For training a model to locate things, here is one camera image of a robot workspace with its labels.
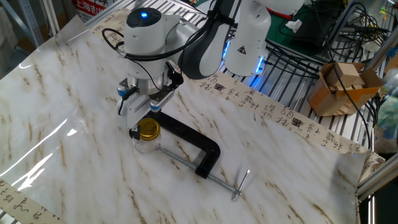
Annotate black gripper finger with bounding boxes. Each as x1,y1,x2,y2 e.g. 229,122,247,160
129,124,141,141

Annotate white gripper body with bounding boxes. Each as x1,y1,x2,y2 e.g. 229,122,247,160
117,92,153,131

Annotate gold metal jar lid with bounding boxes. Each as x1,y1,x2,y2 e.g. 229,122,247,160
136,117,162,141

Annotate small clear glass jar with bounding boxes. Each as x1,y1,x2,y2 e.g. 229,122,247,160
132,138,162,155

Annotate marble pattern plastic sheet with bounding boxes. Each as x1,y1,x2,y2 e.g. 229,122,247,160
0,15,368,224

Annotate black C-clamp with steel screw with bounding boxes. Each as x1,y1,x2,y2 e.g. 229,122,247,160
151,110,251,202

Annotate red and white printed carton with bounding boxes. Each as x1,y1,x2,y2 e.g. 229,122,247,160
72,0,108,23

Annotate grey perforated shelf upright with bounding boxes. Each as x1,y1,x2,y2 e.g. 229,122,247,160
0,0,45,48

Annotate green mat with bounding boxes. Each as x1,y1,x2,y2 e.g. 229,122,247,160
266,6,343,58

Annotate crumpled white paper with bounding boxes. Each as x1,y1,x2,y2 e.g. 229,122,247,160
285,19,303,34

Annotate black device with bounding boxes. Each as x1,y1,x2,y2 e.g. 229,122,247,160
290,11,336,56

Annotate wooden block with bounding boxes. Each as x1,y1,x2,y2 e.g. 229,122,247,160
326,63,366,90

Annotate open cardboard box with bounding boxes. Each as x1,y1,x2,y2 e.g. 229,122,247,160
307,62,384,118

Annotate teal plastic bag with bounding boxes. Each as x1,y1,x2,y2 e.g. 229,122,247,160
374,70,398,154

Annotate aluminium frame rail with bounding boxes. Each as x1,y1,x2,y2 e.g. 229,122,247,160
362,32,398,73
356,152,398,202

